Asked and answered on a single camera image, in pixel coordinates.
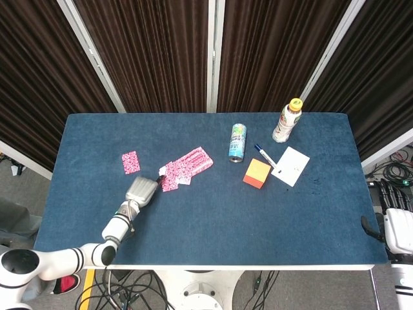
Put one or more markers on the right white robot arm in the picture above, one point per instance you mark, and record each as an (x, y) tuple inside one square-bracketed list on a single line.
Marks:
[(403, 284)]

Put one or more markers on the white table base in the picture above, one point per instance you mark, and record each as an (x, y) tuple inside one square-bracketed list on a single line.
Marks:
[(200, 287)]

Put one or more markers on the blue and white marker pen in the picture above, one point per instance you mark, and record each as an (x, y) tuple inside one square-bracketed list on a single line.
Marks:
[(266, 157)]

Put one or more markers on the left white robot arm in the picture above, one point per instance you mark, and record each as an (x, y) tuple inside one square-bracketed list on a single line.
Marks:
[(64, 256)]

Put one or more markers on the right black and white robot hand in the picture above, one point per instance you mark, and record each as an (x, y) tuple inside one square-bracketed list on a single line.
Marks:
[(400, 229)]

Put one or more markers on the dark brown curtain panel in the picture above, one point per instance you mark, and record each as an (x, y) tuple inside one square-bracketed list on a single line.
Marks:
[(271, 55), (151, 55), (38, 80), (377, 80)]

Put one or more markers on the blue green drink can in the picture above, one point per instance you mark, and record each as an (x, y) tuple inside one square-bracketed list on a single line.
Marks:
[(238, 142)]

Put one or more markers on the pink patterned packet stack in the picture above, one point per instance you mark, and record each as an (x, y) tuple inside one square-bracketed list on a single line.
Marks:
[(190, 163)]

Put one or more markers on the small pink patterned packet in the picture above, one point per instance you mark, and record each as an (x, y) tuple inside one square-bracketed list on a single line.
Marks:
[(131, 162)]

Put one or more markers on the orange yellow block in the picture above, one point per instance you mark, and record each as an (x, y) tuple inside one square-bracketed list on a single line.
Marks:
[(258, 171)]

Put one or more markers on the aluminium frame post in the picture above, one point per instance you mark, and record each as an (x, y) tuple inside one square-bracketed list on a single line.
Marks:
[(332, 48), (93, 58), (387, 148), (215, 55), (26, 159)]

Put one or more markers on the white bottle with yellow cap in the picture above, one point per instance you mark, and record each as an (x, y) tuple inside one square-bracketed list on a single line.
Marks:
[(285, 124)]

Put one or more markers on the white blank card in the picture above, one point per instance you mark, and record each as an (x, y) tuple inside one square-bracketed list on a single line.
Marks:
[(293, 164)]

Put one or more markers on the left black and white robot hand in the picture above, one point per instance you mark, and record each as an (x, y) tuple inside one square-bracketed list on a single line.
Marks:
[(140, 190)]

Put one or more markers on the blue felt table mat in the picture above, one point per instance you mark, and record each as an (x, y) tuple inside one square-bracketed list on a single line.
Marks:
[(226, 226)]

